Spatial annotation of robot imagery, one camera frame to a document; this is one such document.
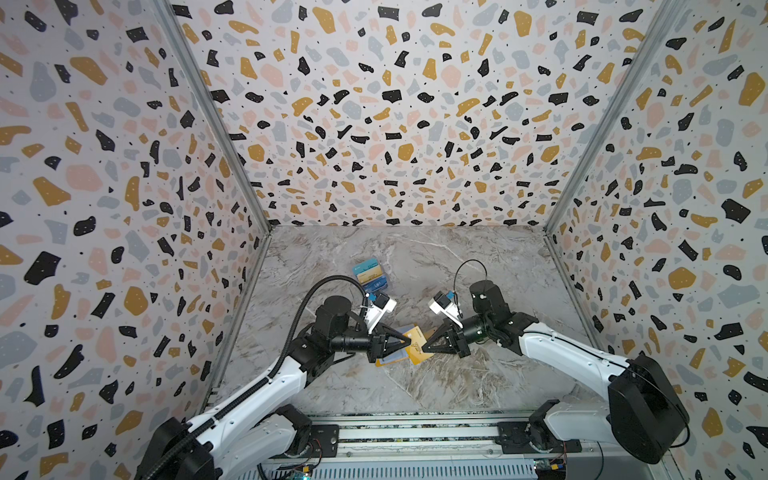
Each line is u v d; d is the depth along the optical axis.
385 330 0.66
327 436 0.74
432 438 0.76
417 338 0.70
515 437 0.75
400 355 0.73
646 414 0.42
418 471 0.70
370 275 1.01
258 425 0.48
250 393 0.47
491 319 0.65
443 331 0.69
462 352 0.66
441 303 0.68
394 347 0.69
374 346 0.63
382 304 0.65
